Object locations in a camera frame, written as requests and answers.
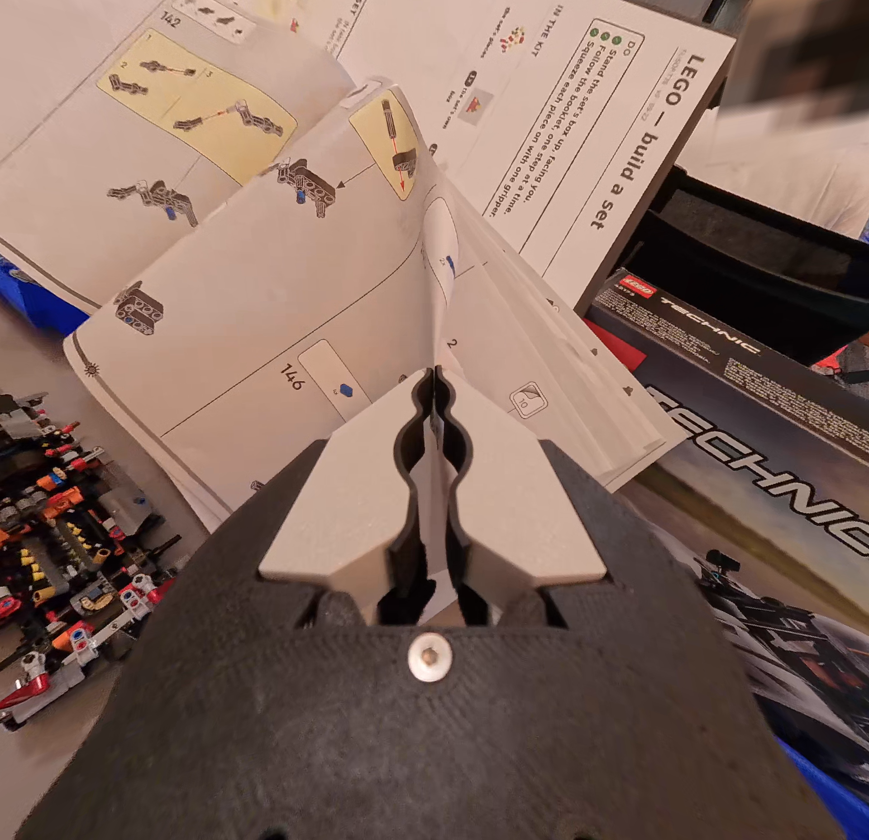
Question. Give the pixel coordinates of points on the dark printed lego box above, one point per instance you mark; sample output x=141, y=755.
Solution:
x=747, y=446

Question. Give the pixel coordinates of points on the lego instruction booklet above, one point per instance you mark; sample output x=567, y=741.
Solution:
x=271, y=276

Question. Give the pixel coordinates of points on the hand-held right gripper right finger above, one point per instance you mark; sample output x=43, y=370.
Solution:
x=529, y=514

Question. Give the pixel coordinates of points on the blue plastic bin with tag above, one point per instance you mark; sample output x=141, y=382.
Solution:
x=41, y=303

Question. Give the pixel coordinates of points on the large lego vehicle chassis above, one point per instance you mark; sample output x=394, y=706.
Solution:
x=68, y=514

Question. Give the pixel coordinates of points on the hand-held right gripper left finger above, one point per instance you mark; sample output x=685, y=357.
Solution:
x=339, y=514

